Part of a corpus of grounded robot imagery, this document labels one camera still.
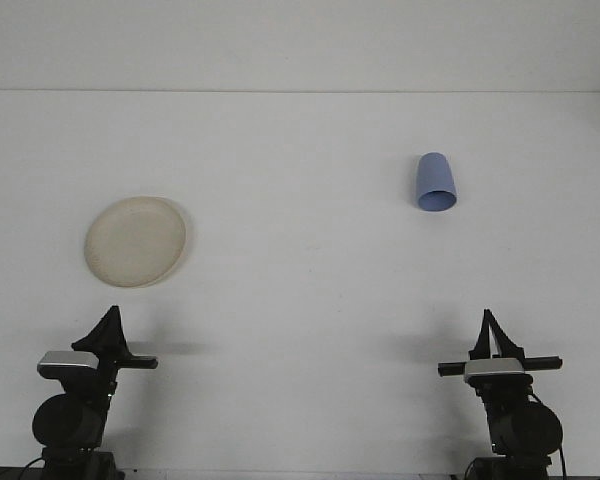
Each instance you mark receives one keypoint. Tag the pale blue cup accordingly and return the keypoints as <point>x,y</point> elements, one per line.
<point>435,180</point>

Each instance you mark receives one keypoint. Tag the pale grey camera box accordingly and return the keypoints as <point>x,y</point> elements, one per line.
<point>495,367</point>
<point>67,361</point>

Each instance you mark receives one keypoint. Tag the pale round plate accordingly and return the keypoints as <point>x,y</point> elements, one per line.
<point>135,242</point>

